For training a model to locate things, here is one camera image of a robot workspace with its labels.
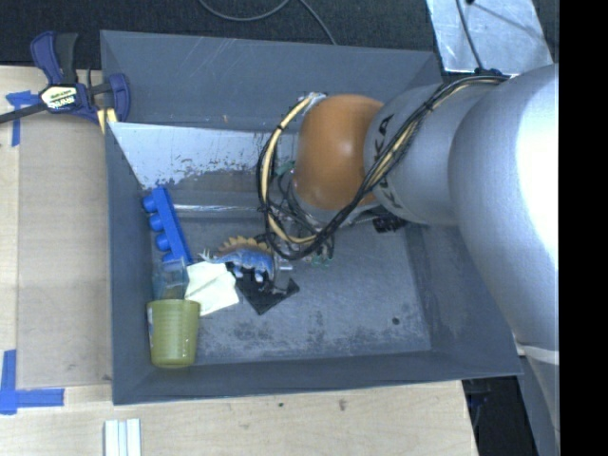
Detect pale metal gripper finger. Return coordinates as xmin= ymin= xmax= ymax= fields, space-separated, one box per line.
xmin=271 ymin=259 xmax=295 ymax=295

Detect black flat square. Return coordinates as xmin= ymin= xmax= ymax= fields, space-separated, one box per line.
xmin=234 ymin=267 xmax=301 ymax=316

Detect blue toy dinosaur orange plates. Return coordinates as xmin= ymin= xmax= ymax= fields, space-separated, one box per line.
xmin=198 ymin=235 xmax=277 ymax=284

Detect grey metal bin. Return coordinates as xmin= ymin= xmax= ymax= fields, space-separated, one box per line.
xmin=99 ymin=29 xmax=524 ymax=406

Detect pale yellow cloth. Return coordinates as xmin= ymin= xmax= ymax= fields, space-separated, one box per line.
xmin=183 ymin=260 xmax=240 ymax=317

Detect clear glass cup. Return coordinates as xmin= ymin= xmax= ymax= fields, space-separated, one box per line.
xmin=151 ymin=256 xmax=191 ymax=301

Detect olive green plastic cup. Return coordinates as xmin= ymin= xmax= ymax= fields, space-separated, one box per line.
xmin=145 ymin=298 xmax=202 ymax=370

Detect blue toy brick with pegs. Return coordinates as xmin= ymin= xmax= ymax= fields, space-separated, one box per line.
xmin=140 ymin=186 xmax=194 ymax=266

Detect pale wood flat board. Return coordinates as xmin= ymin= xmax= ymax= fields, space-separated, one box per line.
xmin=16 ymin=115 xmax=115 ymax=390

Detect black cylinder on white bracket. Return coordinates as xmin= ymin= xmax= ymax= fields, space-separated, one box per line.
xmin=350 ymin=210 xmax=409 ymax=235

